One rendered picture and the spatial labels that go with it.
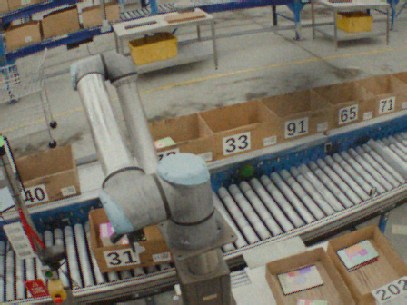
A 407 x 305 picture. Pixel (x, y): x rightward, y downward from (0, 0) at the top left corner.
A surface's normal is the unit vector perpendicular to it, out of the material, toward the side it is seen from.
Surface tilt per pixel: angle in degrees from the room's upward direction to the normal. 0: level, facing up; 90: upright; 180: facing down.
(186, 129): 90
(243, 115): 90
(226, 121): 89
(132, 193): 26
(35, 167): 89
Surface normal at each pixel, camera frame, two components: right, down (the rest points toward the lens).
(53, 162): 0.32, 0.48
